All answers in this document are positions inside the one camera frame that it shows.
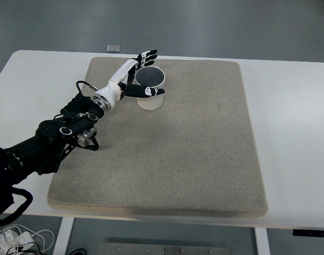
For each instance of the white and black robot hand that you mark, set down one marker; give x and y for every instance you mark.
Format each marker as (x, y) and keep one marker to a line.
(114, 85)

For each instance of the white ribbed cup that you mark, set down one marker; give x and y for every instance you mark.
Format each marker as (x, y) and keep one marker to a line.
(150, 103)

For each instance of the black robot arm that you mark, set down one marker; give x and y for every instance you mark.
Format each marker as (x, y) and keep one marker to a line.
(50, 132)

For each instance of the silver floor socket cover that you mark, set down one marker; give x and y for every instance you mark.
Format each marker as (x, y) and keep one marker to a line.
(114, 48)

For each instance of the beige felt mat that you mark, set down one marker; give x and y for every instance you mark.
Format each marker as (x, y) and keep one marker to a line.
(162, 164)

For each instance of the white table leg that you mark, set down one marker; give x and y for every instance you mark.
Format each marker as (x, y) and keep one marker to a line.
(63, 236)
(262, 241)

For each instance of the grey metal plate with screws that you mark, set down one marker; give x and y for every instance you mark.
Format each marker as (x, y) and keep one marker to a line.
(164, 249)

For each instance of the white power strip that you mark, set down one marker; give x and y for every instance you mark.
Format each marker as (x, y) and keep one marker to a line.
(12, 237)

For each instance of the black table control panel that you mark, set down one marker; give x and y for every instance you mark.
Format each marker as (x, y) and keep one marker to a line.
(310, 233)

